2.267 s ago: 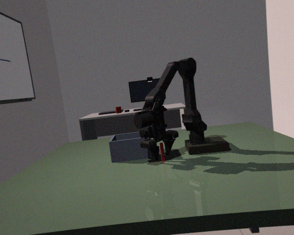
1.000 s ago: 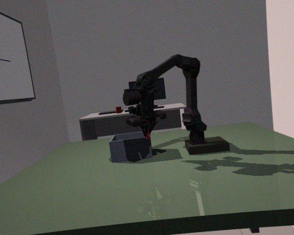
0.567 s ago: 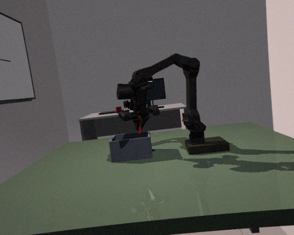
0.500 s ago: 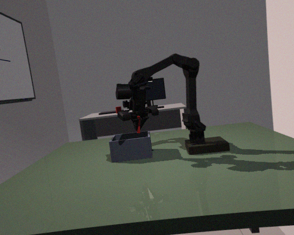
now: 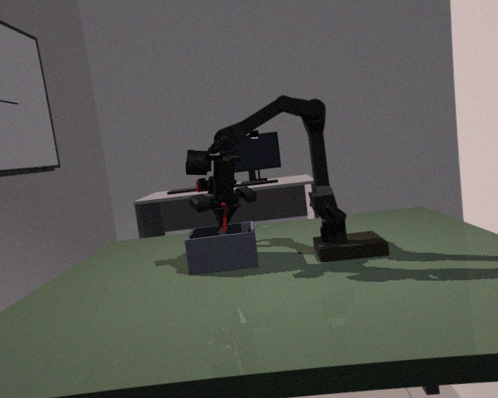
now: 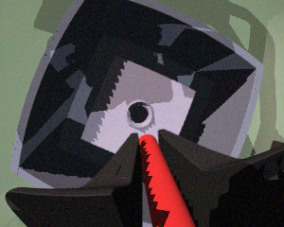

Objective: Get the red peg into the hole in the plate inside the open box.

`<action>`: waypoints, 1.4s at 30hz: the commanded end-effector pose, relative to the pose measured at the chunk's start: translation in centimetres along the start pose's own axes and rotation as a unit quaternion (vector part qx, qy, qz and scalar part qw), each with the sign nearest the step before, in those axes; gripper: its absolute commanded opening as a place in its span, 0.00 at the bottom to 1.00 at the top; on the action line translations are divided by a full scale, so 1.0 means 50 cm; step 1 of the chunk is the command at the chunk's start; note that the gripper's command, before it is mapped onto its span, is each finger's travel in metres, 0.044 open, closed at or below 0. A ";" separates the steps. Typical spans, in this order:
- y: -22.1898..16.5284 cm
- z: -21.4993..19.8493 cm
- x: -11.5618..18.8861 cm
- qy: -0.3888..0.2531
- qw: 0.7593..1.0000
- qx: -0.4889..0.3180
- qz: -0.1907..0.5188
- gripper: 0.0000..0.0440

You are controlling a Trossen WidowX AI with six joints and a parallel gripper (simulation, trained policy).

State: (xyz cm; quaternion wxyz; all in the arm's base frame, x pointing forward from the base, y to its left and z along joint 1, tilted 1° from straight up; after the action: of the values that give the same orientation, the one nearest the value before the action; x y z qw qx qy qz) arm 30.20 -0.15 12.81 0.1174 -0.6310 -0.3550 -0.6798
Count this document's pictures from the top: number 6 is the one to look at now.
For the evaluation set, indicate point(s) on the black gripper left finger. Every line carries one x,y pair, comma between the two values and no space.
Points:
112,198

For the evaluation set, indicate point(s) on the red peg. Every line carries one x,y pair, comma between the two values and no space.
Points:
166,203

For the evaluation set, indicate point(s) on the light grey plate with hole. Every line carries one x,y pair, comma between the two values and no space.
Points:
165,104

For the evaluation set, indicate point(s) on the dark open box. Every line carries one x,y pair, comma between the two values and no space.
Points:
48,151

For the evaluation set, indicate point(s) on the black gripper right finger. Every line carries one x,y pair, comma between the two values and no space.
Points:
215,185

